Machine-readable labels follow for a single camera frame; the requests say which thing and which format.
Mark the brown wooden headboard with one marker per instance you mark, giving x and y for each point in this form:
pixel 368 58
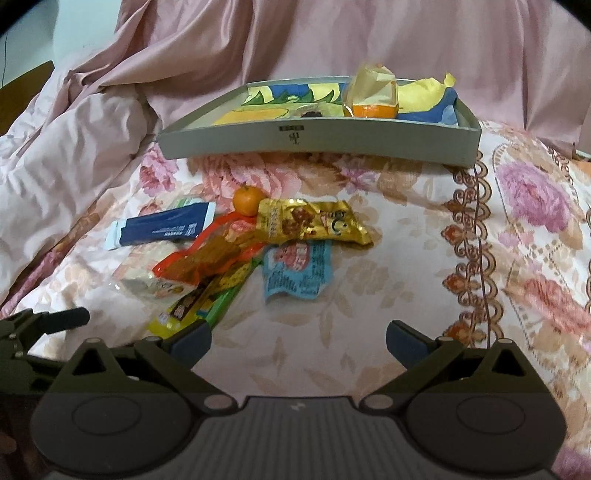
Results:
pixel 23 76

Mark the pale green snack packet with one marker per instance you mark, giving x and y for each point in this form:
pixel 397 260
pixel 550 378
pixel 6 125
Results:
pixel 189 204

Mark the small tangerine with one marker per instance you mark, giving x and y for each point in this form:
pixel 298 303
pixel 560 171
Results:
pixel 246 201

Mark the orange translucent snack packet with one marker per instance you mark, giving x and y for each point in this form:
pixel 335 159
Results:
pixel 203 258

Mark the white bread packet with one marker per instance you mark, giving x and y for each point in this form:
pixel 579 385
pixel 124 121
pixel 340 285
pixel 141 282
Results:
pixel 147 279

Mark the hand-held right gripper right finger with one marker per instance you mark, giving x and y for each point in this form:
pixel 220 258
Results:
pixel 407 344

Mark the grey cardboard box tray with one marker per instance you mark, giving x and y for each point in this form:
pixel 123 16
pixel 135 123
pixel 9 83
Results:
pixel 318 141

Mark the yellow paper wrapper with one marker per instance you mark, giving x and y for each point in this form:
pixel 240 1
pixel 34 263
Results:
pixel 422 94

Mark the yellow green stick packet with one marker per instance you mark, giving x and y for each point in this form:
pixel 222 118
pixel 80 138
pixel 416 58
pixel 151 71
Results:
pixel 221 288

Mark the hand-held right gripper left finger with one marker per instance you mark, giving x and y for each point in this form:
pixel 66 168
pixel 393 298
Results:
pixel 191 344

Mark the pink duvet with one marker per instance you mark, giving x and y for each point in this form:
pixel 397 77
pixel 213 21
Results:
pixel 277 41

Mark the gold snack packet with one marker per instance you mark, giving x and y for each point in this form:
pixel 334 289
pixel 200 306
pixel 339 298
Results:
pixel 314 224

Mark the light blue snack packet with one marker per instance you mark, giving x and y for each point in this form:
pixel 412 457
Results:
pixel 298 270

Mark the floral bed sheet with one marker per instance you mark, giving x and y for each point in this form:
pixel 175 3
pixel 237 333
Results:
pixel 351 295

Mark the navy blue snack packet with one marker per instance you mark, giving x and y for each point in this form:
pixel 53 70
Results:
pixel 157 230

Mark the clear bag with orange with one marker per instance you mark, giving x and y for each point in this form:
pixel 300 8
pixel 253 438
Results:
pixel 371 92

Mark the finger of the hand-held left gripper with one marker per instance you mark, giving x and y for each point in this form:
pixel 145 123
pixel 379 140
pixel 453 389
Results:
pixel 64 319

